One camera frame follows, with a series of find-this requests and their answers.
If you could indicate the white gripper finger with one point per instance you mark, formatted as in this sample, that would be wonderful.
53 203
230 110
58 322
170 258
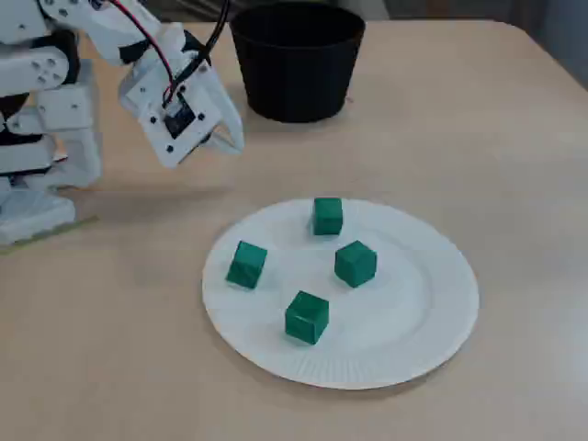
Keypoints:
222 150
227 110

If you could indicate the green cube block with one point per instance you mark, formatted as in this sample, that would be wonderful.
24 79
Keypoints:
307 318
246 265
327 216
356 263

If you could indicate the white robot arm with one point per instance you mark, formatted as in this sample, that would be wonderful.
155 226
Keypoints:
46 69

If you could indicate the black pot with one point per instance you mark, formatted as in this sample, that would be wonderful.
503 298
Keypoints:
296 64

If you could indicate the white paper plate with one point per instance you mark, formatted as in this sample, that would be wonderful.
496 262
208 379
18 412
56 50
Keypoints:
404 321

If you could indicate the green tape strip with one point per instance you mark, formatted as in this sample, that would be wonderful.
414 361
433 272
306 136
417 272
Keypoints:
69 226

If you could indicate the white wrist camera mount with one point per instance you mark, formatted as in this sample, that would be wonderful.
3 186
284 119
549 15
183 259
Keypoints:
151 108

